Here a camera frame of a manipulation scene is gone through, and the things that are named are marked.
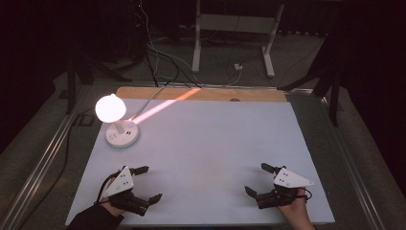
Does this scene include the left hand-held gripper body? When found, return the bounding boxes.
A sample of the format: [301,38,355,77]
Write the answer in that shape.
[101,166,151,218]

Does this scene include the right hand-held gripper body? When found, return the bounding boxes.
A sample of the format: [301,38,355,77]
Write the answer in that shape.
[255,168,315,211]

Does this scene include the person's left hand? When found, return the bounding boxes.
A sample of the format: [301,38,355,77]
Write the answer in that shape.
[99,178,127,219]

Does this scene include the person's right hand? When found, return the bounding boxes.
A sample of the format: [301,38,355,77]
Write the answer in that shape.
[277,187,318,230]

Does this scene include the white round desk lamp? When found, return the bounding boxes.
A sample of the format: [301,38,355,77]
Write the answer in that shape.
[94,93,141,150]

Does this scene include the black square floor plate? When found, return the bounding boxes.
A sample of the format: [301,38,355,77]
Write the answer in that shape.
[76,112,96,127]

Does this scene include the black stand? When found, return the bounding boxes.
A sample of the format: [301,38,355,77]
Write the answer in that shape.
[64,52,132,115]
[276,32,342,127]

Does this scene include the wooden board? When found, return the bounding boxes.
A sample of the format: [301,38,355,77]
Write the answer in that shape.
[115,85,288,104]

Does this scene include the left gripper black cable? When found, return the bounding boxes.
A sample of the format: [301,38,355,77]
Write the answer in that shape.
[94,171,125,205]

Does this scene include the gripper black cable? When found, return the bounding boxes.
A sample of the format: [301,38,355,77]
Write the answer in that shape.
[295,187,314,203]
[94,171,125,205]

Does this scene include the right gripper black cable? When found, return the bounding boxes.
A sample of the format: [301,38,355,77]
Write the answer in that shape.
[295,187,314,203]

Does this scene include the thin black floor cable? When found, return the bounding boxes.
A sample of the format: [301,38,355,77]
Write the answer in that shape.
[17,108,84,230]

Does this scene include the metal frame rail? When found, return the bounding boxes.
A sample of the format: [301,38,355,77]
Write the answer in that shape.
[0,84,94,230]
[314,90,389,230]

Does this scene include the grey lamp cable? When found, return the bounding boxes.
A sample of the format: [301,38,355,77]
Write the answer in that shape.
[128,85,169,121]

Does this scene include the black floor cables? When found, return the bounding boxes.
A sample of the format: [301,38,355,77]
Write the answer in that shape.
[144,43,203,89]

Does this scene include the white floor cable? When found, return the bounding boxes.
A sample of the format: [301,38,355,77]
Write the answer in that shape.
[138,0,243,88]

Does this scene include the white metal desk frame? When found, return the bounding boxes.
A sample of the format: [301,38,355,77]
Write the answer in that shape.
[191,0,286,79]

